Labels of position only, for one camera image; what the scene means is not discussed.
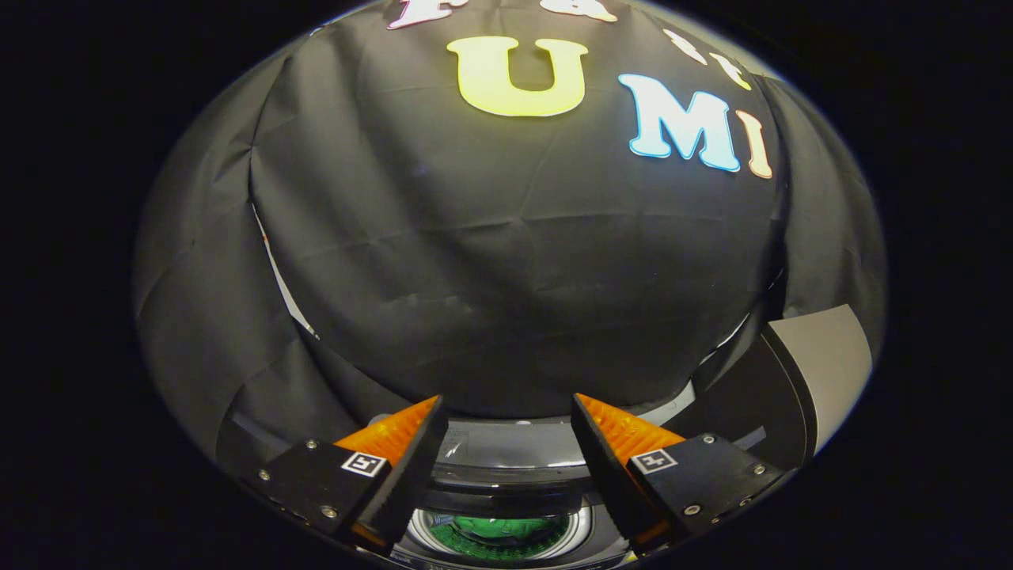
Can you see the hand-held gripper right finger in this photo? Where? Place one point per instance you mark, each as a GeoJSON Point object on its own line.
{"type": "Point", "coordinates": [609, 475]}

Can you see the beige cabinet with black frame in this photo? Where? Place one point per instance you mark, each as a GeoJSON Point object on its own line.
{"type": "Point", "coordinates": [823, 356]}

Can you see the dark grey washing machine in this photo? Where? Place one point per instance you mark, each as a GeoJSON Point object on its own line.
{"type": "Point", "coordinates": [506, 443]}

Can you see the black backdrop cloth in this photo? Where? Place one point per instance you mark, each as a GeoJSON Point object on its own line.
{"type": "Point", "coordinates": [514, 277]}

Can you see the dark glass washing machine lid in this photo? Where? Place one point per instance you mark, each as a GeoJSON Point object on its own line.
{"type": "Point", "coordinates": [506, 497]}

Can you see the green polo shirt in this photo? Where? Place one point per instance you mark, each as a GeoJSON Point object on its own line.
{"type": "Point", "coordinates": [498, 534]}

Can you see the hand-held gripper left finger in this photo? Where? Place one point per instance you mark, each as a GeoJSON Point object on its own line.
{"type": "Point", "coordinates": [407, 475]}

